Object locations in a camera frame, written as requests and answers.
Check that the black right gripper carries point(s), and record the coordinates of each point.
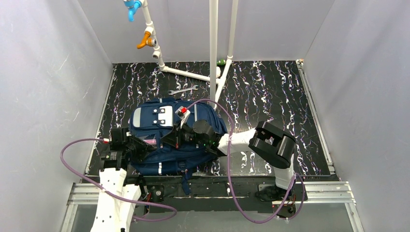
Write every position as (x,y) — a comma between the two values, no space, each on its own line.
(176,136)

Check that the pink highlighter pen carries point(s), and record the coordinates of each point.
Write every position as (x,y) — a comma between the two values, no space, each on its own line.
(151,141)

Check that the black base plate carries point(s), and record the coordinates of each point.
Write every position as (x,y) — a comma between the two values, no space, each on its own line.
(208,193)

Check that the silver wrench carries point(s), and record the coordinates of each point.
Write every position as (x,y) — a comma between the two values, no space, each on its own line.
(173,92)

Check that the aluminium frame rail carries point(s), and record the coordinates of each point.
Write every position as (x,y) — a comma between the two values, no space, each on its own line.
(320,182)

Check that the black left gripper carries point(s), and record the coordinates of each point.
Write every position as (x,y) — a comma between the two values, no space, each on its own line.
(130,144)

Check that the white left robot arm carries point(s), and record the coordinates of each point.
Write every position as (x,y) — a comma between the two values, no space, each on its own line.
(116,200)

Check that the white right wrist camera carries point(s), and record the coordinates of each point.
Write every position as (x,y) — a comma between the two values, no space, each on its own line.
(183,113)

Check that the orange tap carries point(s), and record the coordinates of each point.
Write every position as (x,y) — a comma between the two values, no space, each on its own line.
(147,40)

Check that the white PVC pipe frame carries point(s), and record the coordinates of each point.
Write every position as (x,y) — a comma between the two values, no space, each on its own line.
(217,78)

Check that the navy blue student backpack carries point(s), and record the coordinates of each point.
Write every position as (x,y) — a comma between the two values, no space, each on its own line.
(157,118)

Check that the green tap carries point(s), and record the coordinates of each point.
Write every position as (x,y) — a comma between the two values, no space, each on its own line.
(221,62)

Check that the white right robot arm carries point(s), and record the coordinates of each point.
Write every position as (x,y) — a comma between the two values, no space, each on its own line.
(269,142)

